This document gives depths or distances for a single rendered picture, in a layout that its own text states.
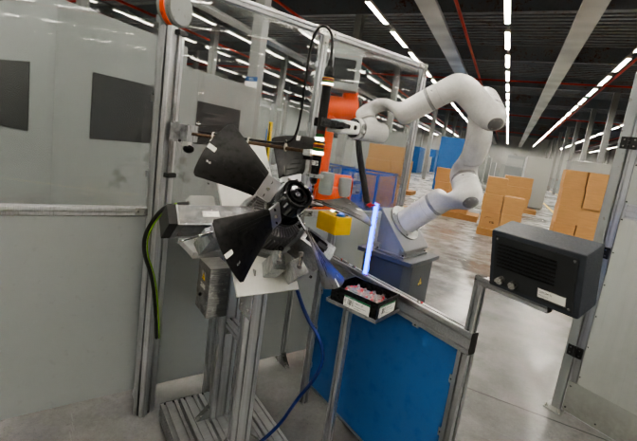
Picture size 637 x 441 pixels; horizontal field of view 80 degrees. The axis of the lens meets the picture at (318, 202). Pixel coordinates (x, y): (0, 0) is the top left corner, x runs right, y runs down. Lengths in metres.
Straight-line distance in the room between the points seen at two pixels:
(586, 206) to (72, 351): 8.74
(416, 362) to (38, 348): 1.62
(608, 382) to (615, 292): 0.51
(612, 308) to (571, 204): 6.58
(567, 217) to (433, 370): 7.88
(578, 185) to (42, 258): 8.80
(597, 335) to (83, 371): 2.75
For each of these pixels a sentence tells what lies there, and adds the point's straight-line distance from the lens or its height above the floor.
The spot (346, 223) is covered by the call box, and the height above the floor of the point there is 1.04.
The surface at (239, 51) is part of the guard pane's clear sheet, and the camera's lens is 2.10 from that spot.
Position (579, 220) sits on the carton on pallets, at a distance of 9.34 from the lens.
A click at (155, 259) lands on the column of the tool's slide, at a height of 0.80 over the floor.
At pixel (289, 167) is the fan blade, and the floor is 1.30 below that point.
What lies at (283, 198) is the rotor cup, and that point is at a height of 1.20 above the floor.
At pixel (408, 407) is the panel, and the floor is 0.44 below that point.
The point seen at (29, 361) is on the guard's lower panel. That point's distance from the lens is 2.20.
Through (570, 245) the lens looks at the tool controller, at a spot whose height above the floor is 1.24.
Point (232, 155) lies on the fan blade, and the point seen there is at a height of 1.33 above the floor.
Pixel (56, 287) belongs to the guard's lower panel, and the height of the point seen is 0.64.
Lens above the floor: 1.41
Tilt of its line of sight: 9 degrees down
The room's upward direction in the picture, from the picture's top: 8 degrees clockwise
